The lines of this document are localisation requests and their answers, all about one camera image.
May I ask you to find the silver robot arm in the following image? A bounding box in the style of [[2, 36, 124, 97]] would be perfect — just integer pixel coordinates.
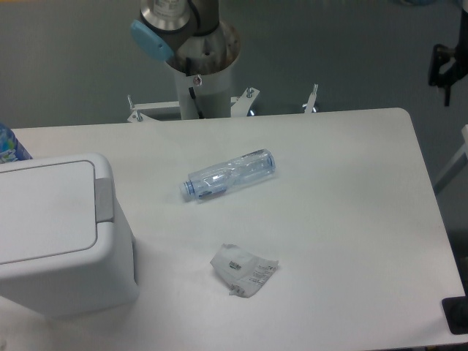
[[130, 1, 219, 61]]

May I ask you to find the white plastic trash can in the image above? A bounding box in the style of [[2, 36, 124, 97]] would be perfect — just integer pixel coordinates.
[[1, 153, 139, 317]]

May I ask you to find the clear crushed plastic bottle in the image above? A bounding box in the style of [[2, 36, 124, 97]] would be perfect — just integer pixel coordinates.
[[180, 148, 276, 201]]

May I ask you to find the crumpled white paper wrapper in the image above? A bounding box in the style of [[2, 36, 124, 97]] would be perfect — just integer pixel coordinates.
[[210, 244, 279, 298]]

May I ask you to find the blue labelled bottle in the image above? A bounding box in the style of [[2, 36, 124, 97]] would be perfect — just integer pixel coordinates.
[[0, 124, 33, 164]]

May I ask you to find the white furniture leg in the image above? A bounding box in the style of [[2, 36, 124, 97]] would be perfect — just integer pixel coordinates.
[[433, 125, 467, 195]]

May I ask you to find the black clamp base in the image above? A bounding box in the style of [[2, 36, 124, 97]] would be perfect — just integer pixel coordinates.
[[442, 296, 467, 335]]

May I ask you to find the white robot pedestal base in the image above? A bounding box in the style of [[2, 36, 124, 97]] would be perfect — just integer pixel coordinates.
[[126, 20, 319, 124]]

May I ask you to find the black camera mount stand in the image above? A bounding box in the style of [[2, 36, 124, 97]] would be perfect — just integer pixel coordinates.
[[428, 1, 467, 107]]

